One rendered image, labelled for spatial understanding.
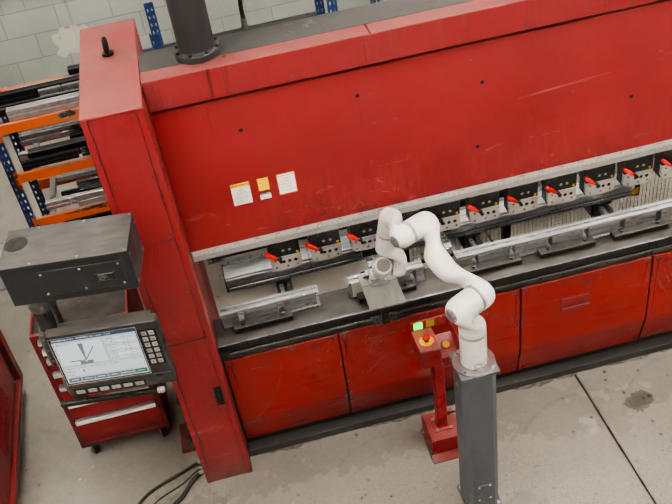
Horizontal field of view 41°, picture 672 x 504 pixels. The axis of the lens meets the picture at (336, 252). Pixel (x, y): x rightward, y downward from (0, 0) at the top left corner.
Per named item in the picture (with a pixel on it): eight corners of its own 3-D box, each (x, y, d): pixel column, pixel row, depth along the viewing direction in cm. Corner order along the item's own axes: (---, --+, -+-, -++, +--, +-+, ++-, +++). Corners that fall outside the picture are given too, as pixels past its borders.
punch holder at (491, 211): (470, 224, 445) (469, 198, 434) (464, 215, 451) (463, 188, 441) (499, 218, 446) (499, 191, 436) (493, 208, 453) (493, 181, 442)
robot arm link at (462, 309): (492, 331, 386) (491, 290, 371) (462, 354, 378) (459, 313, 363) (472, 318, 393) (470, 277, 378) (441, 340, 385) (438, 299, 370)
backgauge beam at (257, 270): (227, 294, 473) (223, 279, 466) (224, 277, 484) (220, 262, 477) (639, 195, 493) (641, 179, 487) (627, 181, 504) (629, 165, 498)
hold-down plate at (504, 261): (466, 277, 460) (466, 273, 458) (463, 271, 465) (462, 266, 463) (522, 263, 463) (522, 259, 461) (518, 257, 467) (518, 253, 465)
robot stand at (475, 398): (502, 505, 456) (500, 370, 393) (468, 515, 454) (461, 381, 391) (489, 477, 470) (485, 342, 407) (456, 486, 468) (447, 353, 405)
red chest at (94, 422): (88, 464, 510) (28, 340, 447) (88, 399, 549) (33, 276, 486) (175, 442, 515) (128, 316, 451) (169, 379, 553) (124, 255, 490)
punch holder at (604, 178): (585, 197, 450) (587, 170, 440) (578, 188, 457) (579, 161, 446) (613, 190, 452) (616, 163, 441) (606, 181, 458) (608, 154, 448)
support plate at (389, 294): (370, 311, 433) (370, 309, 433) (357, 277, 454) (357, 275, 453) (406, 302, 435) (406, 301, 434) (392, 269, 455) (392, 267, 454)
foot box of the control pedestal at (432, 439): (434, 464, 480) (433, 450, 473) (420, 429, 499) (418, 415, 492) (470, 454, 482) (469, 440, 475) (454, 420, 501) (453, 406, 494)
